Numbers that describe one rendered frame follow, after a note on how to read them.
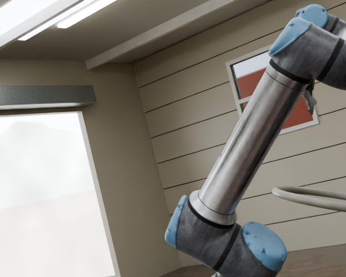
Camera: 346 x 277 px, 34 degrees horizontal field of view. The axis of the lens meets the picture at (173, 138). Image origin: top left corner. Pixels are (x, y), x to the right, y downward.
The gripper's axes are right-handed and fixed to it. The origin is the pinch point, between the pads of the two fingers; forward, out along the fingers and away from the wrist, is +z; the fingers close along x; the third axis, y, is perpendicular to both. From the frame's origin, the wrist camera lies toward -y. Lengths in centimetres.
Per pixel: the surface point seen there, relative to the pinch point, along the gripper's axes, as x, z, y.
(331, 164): 355, 41, -605
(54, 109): -66, 15, -755
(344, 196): 36, 30, -17
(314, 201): 5.2, 29.7, 16.2
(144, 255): 119, 247, -782
